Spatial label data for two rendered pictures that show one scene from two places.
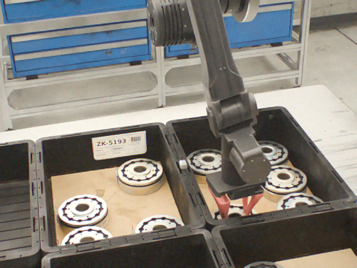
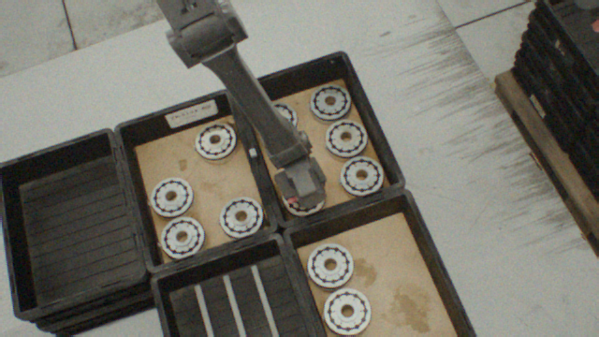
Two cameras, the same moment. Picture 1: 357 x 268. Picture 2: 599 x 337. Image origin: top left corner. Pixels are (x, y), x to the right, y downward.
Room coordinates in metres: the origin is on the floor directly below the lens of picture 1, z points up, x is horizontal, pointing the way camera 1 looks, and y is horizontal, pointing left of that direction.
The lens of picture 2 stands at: (0.33, -0.14, 2.28)
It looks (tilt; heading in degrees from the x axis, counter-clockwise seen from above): 63 degrees down; 3
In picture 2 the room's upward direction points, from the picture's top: 11 degrees counter-clockwise
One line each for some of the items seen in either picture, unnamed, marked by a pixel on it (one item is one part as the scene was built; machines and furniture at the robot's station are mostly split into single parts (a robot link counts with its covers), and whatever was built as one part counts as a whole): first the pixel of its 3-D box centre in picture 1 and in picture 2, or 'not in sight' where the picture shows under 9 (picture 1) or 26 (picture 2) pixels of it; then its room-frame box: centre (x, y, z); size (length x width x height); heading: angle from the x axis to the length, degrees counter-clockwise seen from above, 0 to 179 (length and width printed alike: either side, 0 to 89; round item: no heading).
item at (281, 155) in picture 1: (266, 152); (330, 101); (1.21, -0.21, 0.86); 0.10 x 0.10 x 0.01
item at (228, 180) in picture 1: (236, 169); (299, 173); (0.96, -0.11, 0.98); 0.10 x 0.07 x 0.07; 109
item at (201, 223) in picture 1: (112, 182); (192, 177); (1.02, 0.14, 0.92); 0.40 x 0.30 x 0.02; 12
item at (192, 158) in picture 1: (208, 161); (276, 119); (1.18, -0.07, 0.86); 0.10 x 0.10 x 0.01
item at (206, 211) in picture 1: (251, 161); (314, 136); (1.09, -0.16, 0.92); 0.40 x 0.30 x 0.02; 12
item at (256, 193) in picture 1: (240, 197); not in sight; (0.97, -0.12, 0.91); 0.07 x 0.07 x 0.09; 19
